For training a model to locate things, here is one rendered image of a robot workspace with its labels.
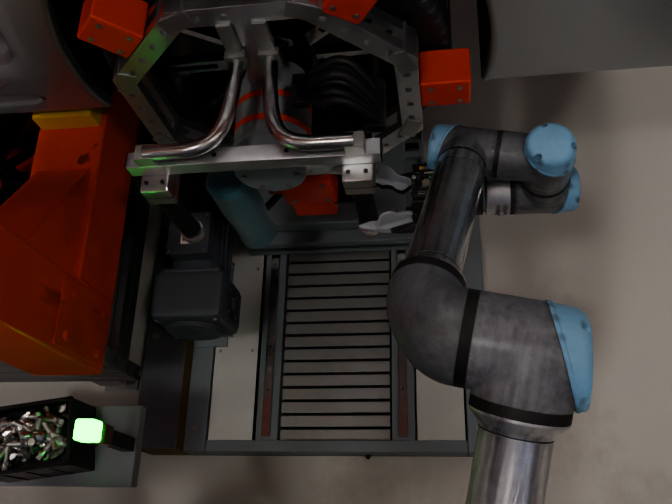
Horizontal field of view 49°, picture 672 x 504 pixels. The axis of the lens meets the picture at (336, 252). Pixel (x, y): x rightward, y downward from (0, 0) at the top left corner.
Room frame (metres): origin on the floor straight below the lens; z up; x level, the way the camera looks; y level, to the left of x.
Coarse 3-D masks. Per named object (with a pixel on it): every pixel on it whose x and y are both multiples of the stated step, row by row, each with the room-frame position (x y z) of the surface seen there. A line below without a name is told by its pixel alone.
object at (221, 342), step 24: (216, 216) 0.94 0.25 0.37; (168, 240) 0.89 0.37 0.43; (216, 240) 0.88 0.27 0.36; (192, 264) 0.83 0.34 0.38; (216, 264) 0.82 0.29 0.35; (168, 288) 0.78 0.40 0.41; (192, 288) 0.76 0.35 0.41; (216, 288) 0.74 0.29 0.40; (168, 312) 0.73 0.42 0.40; (192, 312) 0.70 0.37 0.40; (216, 312) 0.68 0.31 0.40; (192, 336) 0.69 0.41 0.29; (216, 336) 0.67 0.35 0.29
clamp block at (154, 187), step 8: (144, 176) 0.72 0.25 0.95; (152, 176) 0.72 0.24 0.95; (160, 176) 0.71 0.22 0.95; (168, 176) 0.70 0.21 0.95; (176, 176) 0.72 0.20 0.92; (144, 184) 0.71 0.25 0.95; (152, 184) 0.70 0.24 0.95; (160, 184) 0.70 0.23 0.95; (168, 184) 0.69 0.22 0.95; (176, 184) 0.71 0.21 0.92; (144, 192) 0.69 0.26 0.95; (152, 192) 0.69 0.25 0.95; (160, 192) 0.68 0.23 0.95; (168, 192) 0.68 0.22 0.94; (176, 192) 0.69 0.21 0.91; (152, 200) 0.69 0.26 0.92; (160, 200) 0.69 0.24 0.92; (168, 200) 0.68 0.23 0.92; (176, 200) 0.68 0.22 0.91
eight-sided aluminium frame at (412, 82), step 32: (160, 0) 0.92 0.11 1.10; (192, 0) 0.89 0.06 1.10; (224, 0) 0.85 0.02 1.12; (256, 0) 0.82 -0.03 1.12; (288, 0) 0.80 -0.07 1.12; (320, 0) 0.79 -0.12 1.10; (160, 32) 0.88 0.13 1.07; (352, 32) 0.77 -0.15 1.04; (384, 32) 0.76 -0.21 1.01; (416, 32) 0.78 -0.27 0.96; (128, 64) 0.91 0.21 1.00; (416, 64) 0.73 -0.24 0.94; (128, 96) 0.93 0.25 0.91; (160, 96) 0.95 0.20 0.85; (416, 96) 0.73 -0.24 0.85; (160, 128) 0.92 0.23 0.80; (192, 128) 0.94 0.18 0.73; (416, 128) 0.73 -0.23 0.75
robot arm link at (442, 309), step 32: (448, 128) 0.57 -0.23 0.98; (480, 128) 0.55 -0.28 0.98; (448, 160) 0.50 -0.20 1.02; (480, 160) 0.49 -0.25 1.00; (448, 192) 0.43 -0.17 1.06; (480, 192) 0.44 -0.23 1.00; (448, 224) 0.38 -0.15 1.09; (416, 256) 0.33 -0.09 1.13; (448, 256) 0.33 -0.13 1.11; (416, 288) 0.28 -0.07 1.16; (448, 288) 0.27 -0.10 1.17; (416, 320) 0.25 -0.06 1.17; (448, 320) 0.23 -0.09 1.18; (416, 352) 0.21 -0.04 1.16; (448, 352) 0.20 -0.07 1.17; (448, 384) 0.17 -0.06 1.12
